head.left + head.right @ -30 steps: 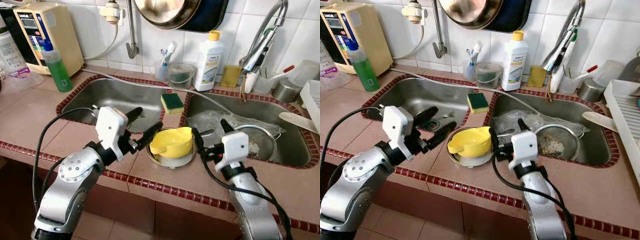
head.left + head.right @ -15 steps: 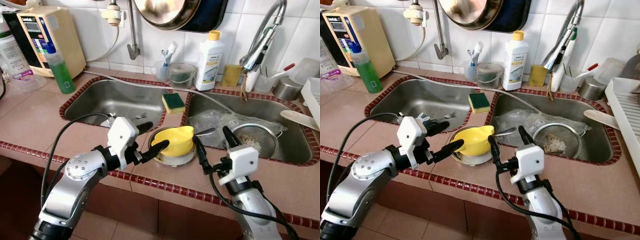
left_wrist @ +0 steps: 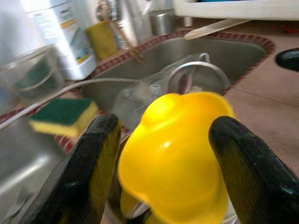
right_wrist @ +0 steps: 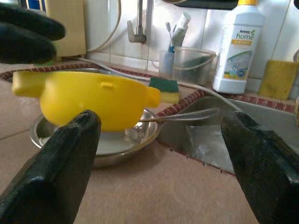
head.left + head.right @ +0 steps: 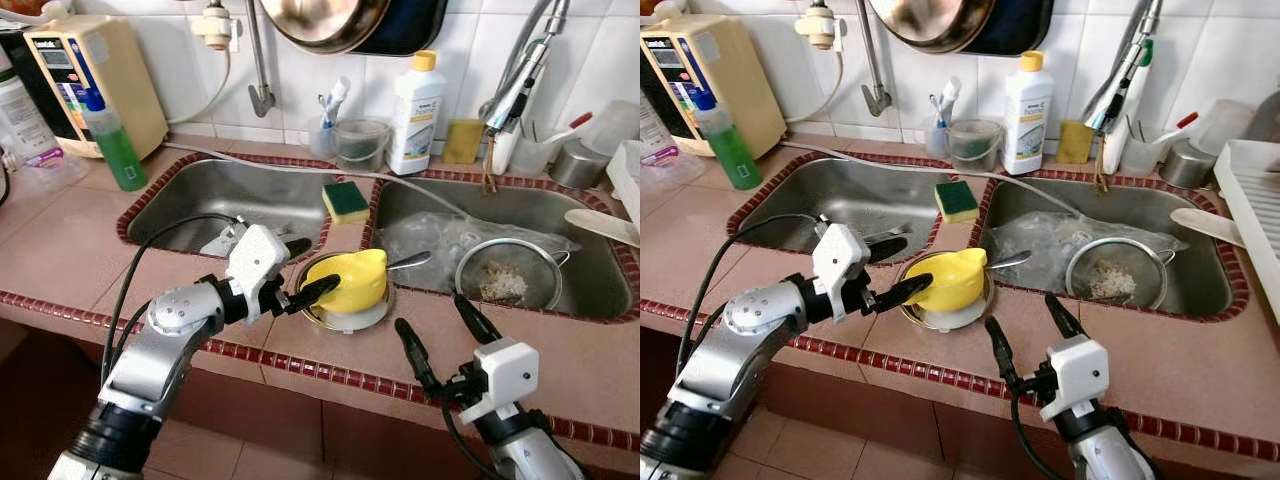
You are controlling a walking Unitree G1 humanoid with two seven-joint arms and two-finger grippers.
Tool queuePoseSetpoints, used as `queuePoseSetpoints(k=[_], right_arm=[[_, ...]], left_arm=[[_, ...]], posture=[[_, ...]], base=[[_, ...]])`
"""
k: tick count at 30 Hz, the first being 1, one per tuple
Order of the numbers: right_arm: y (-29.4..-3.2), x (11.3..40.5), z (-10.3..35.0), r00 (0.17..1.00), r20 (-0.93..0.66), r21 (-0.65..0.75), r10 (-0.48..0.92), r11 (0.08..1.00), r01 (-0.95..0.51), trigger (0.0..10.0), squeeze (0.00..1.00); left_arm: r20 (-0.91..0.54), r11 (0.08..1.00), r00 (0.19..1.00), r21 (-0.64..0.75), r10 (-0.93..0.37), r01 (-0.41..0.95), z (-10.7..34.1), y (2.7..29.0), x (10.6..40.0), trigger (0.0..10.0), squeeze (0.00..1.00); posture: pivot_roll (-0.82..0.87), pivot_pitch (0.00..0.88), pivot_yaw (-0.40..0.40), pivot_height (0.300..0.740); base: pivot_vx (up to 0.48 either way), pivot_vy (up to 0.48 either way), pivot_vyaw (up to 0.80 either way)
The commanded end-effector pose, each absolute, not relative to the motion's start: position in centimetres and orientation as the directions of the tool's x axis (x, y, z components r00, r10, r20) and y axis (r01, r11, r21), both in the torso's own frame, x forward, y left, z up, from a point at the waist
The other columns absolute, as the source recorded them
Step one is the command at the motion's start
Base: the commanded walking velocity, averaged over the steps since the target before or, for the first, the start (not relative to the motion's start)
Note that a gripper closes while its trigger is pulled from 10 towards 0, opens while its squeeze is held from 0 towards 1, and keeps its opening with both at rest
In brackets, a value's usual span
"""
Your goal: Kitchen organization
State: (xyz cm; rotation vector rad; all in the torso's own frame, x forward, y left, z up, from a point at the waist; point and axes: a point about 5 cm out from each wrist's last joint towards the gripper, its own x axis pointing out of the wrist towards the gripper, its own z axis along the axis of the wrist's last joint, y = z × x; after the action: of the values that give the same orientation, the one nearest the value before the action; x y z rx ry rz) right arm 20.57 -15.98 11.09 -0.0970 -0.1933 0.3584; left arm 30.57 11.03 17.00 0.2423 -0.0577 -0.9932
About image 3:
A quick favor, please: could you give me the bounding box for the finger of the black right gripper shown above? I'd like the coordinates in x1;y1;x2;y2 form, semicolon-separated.
275;48;299;72

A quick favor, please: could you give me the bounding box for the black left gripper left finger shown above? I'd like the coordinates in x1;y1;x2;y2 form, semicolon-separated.
18;113;122;224

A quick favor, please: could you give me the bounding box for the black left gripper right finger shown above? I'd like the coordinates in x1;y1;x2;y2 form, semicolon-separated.
208;116;299;224

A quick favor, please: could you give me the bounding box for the yellow plastic bowl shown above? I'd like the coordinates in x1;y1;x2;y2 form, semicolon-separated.
117;91;236;224

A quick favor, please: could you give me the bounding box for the stainless steel sink basin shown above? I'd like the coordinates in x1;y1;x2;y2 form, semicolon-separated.
0;116;71;224
80;35;269;133

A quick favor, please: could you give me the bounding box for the steel fork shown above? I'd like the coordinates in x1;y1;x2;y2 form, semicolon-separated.
7;185;35;219

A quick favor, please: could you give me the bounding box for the green and yellow sponge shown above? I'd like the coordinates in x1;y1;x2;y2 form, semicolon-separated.
28;98;99;138

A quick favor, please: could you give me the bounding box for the white dish tray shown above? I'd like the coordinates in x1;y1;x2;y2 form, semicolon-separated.
172;0;299;21

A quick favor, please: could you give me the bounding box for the pale wooden spatula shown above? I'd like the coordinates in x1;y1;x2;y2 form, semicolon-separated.
184;18;252;40

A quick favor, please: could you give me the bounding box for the steel mesh strainer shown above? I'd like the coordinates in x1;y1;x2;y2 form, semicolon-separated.
167;53;231;95

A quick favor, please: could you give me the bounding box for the dark green scouring pad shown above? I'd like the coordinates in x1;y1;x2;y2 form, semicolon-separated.
14;58;59;94

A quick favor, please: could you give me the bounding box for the steel cup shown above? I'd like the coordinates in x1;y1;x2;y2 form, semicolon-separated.
149;10;178;36

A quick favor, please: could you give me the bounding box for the white detergent bottle yellow cap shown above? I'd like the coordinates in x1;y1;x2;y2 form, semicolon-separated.
22;0;98;81

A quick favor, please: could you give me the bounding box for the brown hanging brush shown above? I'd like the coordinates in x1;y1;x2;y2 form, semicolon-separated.
109;21;147;63

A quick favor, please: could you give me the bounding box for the translucent plastic cup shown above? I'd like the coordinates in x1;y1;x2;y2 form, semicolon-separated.
129;13;152;45

